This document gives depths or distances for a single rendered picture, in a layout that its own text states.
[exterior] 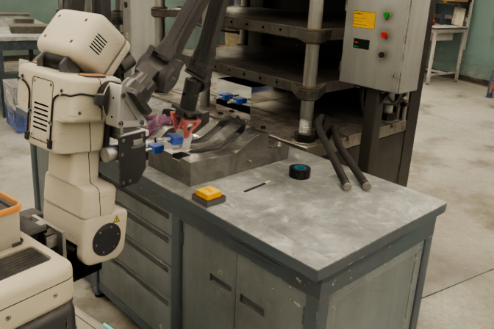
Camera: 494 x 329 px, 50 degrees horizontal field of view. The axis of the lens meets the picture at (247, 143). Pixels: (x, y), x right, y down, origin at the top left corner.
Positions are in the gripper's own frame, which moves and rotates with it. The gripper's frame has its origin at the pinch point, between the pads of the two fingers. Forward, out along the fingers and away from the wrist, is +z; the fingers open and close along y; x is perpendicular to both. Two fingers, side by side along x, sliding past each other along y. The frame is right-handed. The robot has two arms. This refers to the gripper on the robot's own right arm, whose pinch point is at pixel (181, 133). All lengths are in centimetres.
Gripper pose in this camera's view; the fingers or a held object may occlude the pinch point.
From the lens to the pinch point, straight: 185.8
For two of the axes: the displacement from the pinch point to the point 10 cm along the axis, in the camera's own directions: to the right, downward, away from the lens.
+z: -2.4, 9.2, 3.0
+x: -7.0, 0.5, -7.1
